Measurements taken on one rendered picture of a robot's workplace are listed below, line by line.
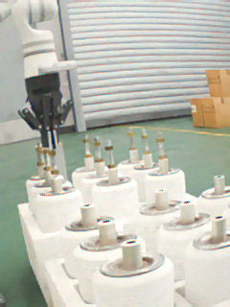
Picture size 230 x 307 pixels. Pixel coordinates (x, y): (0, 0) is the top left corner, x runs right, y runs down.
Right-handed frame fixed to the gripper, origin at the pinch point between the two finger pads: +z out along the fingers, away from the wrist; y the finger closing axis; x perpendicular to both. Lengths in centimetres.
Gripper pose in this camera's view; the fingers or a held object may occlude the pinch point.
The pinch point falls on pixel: (50, 140)
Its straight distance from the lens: 108.7
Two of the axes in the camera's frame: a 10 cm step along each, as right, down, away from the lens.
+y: -7.7, 2.0, -6.0
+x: 6.2, 0.3, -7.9
